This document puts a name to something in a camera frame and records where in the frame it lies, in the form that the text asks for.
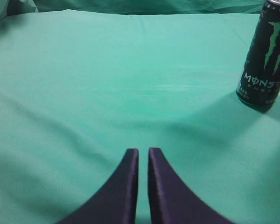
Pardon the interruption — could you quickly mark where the green backdrop cloth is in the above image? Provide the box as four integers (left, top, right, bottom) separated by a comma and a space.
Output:
0, 0, 264, 20

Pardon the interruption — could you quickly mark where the green table cloth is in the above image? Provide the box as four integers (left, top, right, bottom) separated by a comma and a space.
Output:
0, 10, 280, 224

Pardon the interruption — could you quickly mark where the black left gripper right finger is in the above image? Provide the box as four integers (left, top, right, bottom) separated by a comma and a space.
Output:
147, 147, 232, 224

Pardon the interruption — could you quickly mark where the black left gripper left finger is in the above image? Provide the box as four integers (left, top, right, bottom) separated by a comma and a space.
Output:
58, 148, 139, 224

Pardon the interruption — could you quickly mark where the black Monster energy can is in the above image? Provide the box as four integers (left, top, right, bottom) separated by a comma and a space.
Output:
236, 0, 280, 108

